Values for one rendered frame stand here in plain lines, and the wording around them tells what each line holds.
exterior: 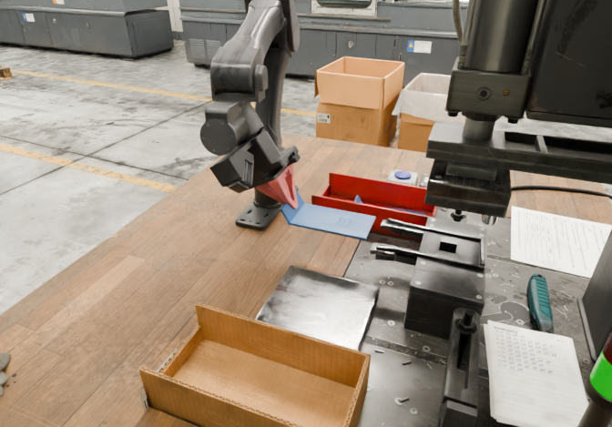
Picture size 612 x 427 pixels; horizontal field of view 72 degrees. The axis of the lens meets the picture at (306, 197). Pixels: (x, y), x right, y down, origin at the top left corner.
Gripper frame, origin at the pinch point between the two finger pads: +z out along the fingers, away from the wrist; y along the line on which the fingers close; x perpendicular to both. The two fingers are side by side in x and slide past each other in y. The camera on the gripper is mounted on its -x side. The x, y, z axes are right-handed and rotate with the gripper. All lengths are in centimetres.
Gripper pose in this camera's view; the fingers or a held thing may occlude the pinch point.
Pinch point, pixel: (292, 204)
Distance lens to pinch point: 76.6
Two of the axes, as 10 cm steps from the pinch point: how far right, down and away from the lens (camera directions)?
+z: 4.9, 8.2, 2.9
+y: 7.9, -2.9, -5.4
